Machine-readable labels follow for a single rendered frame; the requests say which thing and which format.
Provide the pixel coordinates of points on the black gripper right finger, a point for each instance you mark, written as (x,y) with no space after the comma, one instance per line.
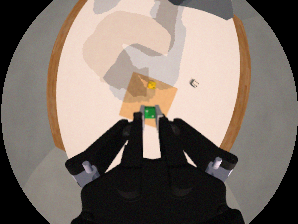
(204,154)

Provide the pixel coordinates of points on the grey die with black pips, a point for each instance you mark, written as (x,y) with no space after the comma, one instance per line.
(194,83)

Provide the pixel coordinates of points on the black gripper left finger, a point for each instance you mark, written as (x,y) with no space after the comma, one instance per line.
(96,159)

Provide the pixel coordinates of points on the orange mat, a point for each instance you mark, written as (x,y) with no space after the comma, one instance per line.
(138,94)

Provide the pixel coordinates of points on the yellow die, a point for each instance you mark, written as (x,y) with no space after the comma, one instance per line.
(151,85)

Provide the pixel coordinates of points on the green die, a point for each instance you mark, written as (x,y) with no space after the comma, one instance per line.
(149,112)

